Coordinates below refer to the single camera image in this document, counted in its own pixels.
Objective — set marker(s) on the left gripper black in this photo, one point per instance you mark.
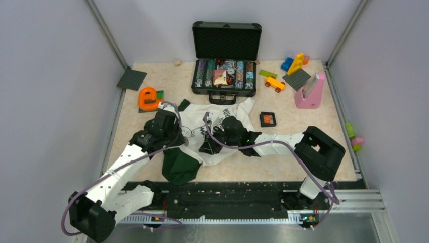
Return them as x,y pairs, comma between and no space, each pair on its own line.
180,138

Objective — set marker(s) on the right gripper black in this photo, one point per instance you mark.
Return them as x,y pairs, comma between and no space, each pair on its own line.
208,147

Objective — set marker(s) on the white and green garment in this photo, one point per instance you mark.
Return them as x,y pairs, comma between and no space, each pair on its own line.
181,164

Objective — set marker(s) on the black square frame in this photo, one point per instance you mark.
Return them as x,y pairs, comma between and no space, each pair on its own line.
262,119

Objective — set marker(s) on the red maple leaf brooch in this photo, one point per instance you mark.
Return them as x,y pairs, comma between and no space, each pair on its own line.
268,119

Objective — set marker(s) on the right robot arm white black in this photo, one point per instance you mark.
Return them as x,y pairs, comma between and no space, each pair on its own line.
318,154

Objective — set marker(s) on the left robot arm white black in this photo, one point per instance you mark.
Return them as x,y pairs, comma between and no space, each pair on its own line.
97,209

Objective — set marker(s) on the orange letter e toy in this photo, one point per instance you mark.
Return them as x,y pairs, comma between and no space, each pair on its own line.
149,99

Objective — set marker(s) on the dark grey baseplate left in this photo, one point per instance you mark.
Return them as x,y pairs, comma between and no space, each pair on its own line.
131,80

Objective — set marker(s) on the dark grey baseplate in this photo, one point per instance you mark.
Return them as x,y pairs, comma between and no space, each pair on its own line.
131,80
297,80

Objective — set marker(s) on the small wooden cube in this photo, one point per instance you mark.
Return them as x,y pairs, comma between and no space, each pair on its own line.
177,62

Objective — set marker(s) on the green flat brick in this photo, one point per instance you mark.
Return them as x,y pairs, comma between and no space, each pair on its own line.
267,74

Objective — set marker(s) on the yellow orange toy car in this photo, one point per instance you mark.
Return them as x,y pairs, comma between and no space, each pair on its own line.
277,85

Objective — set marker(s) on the black poker chip case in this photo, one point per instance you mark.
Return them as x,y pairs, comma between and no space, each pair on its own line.
226,54

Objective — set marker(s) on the dark grey baseplate right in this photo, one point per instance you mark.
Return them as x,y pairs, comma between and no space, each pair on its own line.
297,80

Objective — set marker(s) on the blue toy brick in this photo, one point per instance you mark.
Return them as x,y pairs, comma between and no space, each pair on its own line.
287,64

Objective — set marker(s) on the pink metronome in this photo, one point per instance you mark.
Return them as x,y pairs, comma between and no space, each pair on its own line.
309,96

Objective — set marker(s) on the yellow triangular toy brick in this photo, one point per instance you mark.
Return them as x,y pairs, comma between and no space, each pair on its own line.
296,65

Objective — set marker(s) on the orange toy cup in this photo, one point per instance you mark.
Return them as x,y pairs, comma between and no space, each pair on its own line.
306,59

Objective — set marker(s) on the green and pink bricks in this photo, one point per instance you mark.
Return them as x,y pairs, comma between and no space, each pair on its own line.
356,141

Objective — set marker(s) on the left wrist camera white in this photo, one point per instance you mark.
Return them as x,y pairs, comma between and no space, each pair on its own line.
166,106

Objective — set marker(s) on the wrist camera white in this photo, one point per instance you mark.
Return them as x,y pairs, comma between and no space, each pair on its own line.
166,106
208,118

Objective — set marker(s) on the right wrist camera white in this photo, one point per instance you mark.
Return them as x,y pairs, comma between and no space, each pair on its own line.
208,118

